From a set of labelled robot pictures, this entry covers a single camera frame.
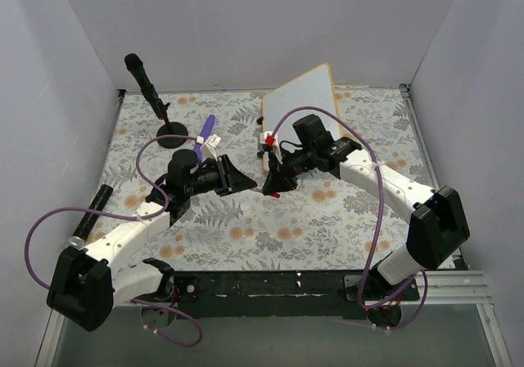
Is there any black microphone on stand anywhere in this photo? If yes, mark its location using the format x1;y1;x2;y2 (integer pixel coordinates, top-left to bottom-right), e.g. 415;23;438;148
124;53;187;149

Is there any floral table mat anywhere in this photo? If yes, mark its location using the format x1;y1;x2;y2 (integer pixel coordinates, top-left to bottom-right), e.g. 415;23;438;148
102;88;431;271

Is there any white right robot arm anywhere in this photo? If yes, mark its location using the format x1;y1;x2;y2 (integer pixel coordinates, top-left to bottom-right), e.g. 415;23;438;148
259;115;470;300

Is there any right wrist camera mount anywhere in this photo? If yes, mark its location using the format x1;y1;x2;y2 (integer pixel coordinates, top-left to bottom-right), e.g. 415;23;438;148
261;131;282;170

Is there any aluminium frame rail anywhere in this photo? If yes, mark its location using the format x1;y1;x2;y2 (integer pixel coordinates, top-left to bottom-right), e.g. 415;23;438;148
32;83;513;367

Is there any wire whiteboard stand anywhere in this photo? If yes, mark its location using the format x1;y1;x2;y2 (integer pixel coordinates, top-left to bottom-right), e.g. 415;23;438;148
256;116;265;159

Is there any yellow framed whiteboard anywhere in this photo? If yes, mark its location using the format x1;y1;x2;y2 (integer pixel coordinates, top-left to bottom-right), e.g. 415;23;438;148
260;62;344;175

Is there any black flashlight silver head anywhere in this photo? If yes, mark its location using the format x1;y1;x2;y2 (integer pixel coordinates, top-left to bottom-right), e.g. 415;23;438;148
65;184;113;250

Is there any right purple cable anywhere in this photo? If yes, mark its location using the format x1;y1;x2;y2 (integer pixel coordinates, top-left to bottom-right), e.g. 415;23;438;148
269;106;430;331

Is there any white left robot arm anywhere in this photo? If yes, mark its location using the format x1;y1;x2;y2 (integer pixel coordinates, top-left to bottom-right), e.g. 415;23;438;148
46;149;257;332

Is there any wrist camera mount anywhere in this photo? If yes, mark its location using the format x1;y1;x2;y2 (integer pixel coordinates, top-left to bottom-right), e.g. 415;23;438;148
261;131;282;170
196;134;221;161

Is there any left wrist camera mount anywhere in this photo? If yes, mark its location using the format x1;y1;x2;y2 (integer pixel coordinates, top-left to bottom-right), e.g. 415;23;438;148
196;134;221;161

